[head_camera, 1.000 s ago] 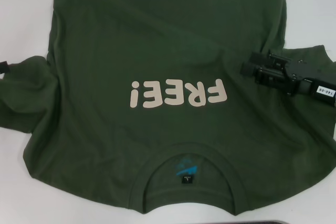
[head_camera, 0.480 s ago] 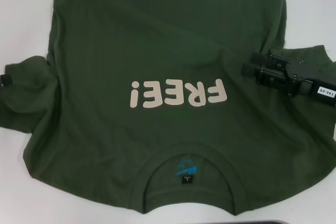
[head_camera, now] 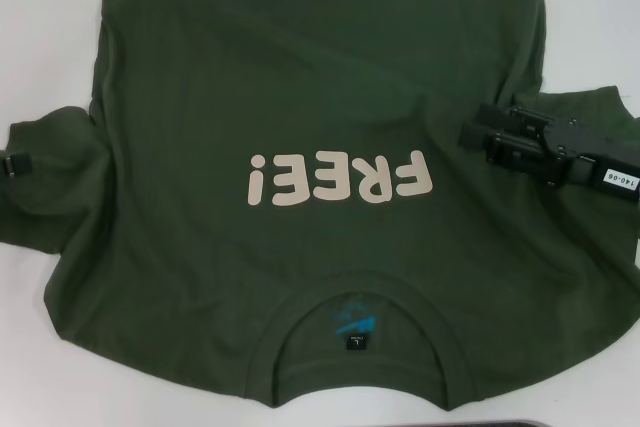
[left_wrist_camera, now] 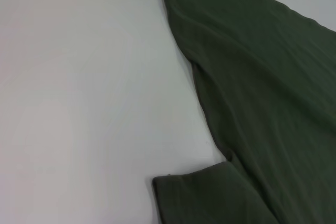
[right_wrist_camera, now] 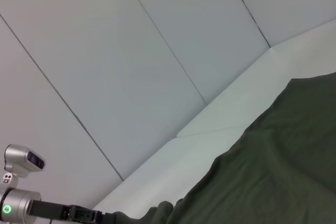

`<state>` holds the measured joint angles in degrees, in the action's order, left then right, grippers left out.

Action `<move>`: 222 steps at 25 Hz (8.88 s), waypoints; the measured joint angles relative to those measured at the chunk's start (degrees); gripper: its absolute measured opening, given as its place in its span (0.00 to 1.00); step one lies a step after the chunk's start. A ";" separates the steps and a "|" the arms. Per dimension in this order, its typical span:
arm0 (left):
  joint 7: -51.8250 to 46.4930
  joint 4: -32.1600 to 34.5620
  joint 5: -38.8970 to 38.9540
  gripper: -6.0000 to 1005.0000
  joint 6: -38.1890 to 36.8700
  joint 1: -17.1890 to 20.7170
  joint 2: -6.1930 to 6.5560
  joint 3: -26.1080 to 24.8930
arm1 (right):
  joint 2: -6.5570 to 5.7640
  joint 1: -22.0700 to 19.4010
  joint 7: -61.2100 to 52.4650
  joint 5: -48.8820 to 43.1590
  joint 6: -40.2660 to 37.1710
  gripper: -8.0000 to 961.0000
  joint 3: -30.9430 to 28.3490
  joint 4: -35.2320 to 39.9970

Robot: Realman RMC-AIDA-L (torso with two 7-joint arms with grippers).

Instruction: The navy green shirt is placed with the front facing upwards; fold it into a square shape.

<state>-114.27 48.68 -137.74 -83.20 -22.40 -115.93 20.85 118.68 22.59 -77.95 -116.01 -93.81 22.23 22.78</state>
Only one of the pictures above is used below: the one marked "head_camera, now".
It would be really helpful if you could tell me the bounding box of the dark green FREE t-shirt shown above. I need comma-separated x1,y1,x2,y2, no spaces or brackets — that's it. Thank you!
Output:
0,0,640,401

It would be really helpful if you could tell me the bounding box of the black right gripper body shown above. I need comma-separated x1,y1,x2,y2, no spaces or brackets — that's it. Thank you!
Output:
544,114,640,206

